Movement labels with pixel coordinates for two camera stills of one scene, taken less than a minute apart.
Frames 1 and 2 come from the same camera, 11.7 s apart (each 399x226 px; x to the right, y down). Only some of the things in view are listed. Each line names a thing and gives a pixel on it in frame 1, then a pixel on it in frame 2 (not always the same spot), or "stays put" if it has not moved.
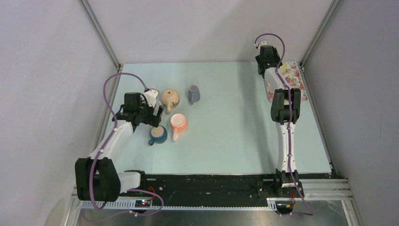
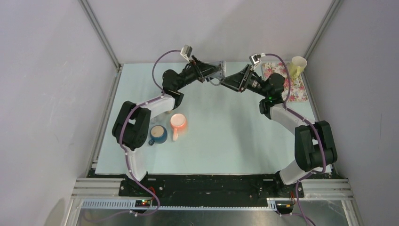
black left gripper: (151, 119) -> (196, 66)
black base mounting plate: (198, 186) stays put
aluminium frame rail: (324, 191) stays put
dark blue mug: (158, 134) stays put
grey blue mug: (194, 94) -> (216, 79)
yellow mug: (283, 68) -> (297, 66)
